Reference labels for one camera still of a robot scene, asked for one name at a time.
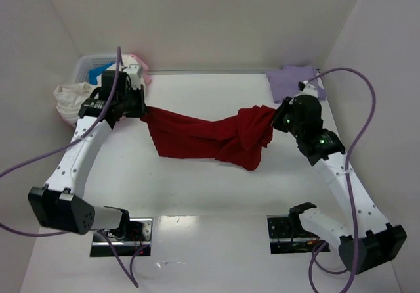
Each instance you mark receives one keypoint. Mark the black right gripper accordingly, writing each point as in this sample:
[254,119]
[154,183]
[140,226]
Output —
[281,118]

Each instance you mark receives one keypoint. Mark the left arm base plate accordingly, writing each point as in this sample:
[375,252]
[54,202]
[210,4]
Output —
[137,237]

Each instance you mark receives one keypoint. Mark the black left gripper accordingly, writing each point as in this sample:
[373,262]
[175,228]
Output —
[139,102]

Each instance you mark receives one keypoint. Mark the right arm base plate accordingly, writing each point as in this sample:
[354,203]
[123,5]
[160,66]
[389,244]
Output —
[284,241]

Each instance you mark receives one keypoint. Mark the white plastic laundry basket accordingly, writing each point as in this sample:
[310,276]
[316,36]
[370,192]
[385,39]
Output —
[88,62]

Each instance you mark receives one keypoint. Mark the blue t shirt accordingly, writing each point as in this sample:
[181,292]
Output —
[95,73]

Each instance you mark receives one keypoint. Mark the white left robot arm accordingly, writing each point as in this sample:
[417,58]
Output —
[59,203]

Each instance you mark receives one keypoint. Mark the red t shirt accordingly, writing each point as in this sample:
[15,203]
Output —
[238,139]

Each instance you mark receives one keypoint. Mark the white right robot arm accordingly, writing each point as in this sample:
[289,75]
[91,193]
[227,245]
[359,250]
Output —
[368,239]

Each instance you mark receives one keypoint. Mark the folded purple t shirt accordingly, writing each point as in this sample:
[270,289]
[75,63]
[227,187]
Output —
[284,83]

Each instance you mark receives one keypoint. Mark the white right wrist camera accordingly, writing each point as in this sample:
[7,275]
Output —
[306,88]

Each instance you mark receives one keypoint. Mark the cream white t shirt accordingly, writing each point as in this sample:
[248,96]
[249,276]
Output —
[93,80]

